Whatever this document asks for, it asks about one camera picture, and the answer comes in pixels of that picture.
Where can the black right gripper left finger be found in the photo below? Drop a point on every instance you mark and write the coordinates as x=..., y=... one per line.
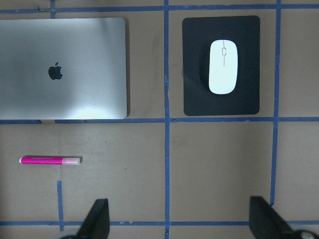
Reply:
x=97, y=223

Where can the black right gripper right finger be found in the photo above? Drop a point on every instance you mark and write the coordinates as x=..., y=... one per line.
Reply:
x=265, y=222

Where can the pink marker pen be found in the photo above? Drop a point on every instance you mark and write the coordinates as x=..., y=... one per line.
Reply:
x=50, y=160

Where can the white computer mouse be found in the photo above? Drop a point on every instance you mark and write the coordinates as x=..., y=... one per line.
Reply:
x=223, y=66

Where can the silver laptop notebook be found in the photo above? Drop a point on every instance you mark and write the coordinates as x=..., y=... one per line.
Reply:
x=66, y=69

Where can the black mousepad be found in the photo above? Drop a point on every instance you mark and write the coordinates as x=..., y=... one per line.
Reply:
x=197, y=35

